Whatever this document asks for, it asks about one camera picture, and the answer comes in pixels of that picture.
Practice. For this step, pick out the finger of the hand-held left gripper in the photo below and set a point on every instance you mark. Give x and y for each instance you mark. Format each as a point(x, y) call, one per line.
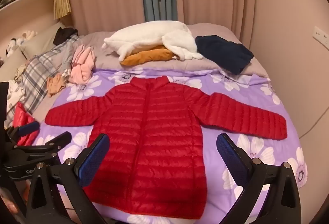
point(61, 139)
point(29, 127)

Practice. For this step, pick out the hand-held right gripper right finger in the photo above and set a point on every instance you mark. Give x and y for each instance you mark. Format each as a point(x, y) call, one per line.
point(231, 159)

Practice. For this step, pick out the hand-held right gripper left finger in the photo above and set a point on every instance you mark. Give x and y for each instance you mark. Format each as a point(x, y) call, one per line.
point(95, 159)

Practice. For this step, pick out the red puffer jacket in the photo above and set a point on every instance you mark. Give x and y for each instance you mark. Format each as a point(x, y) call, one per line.
point(154, 136)

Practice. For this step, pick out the small red garment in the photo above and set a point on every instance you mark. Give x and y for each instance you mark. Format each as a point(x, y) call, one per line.
point(21, 118)

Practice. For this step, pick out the purple floral bedsheet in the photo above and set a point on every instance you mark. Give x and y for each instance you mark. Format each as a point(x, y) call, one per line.
point(213, 132)

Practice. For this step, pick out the white printed cloth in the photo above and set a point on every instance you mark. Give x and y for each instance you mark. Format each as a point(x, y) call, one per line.
point(15, 95)

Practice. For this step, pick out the peach garment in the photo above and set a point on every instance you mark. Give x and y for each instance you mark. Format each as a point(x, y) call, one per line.
point(55, 85)

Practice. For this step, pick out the grey plaid blanket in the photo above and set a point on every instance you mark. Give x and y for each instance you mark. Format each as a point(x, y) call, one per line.
point(38, 69)

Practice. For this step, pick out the pink garment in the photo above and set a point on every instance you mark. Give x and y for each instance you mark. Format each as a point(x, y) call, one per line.
point(82, 69)

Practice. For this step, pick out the white plush toy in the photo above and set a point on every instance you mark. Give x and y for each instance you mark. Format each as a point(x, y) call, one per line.
point(12, 46)

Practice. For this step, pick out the beige pillow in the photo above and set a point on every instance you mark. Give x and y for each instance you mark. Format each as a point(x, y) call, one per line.
point(38, 41)

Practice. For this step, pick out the taupe duvet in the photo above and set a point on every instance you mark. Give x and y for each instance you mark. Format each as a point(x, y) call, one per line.
point(108, 59)

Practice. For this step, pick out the beige plush toy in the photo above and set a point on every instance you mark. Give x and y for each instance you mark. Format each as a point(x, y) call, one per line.
point(29, 35)

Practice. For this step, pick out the dark brown cloth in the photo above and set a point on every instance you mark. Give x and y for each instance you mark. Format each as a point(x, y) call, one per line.
point(64, 35)

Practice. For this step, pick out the navy garment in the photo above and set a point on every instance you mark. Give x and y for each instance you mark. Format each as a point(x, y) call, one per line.
point(226, 52)

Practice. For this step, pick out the orange garment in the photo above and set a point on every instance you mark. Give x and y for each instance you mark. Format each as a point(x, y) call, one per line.
point(144, 57)

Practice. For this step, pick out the hanging paper bundle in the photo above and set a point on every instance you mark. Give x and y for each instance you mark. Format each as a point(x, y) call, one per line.
point(62, 3)

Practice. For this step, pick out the white fleece garment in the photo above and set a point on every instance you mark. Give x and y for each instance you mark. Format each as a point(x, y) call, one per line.
point(144, 34)

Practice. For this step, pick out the white power strip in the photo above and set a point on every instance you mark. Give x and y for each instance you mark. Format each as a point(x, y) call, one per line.
point(321, 37)

